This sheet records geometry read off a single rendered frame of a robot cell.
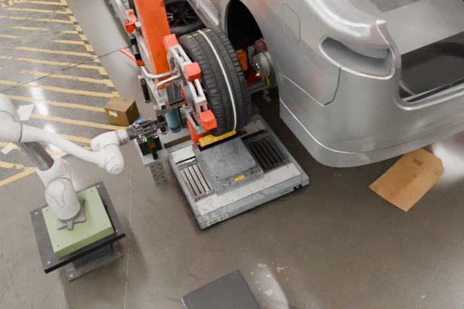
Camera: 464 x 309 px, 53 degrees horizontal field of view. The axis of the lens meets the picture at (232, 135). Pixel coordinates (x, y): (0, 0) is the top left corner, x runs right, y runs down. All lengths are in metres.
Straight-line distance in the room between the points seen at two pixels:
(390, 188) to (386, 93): 1.43
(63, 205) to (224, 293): 1.06
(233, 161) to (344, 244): 0.93
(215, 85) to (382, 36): 1.03
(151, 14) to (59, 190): 1.22
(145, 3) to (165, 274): 1.70
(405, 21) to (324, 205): 1.32
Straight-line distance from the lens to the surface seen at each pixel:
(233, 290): 2.60
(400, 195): 3.43
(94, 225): 3.00
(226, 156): 3.32
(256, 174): 3.30
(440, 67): 3.08
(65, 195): 2.89
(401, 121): 2.26
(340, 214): 3.28
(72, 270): 3.33
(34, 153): 2.90
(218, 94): 2.64
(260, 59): 3.00
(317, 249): 3.11
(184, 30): 4.23
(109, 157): 2.60
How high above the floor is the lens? 2.63
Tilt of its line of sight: 43 degrees down
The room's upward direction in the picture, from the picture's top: 8 degrees counter-clockwise
